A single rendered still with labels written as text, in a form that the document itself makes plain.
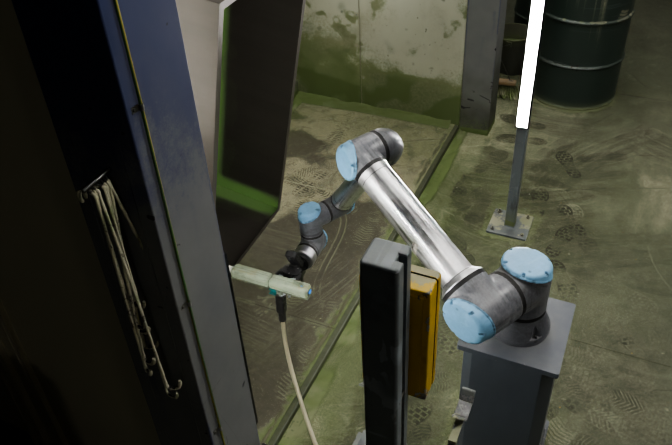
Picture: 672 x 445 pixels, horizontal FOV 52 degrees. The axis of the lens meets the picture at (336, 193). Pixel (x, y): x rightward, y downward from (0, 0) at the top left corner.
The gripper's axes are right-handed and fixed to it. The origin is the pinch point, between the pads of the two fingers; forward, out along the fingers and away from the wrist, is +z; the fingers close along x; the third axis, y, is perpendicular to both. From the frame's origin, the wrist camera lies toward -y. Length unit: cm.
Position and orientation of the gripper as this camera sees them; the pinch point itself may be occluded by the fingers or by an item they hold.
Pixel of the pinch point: (278, 290)
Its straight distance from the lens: 256.4
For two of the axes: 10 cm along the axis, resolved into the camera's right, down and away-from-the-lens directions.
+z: -3.7, 5.5, -7.5
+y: 0.0, 8.1, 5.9
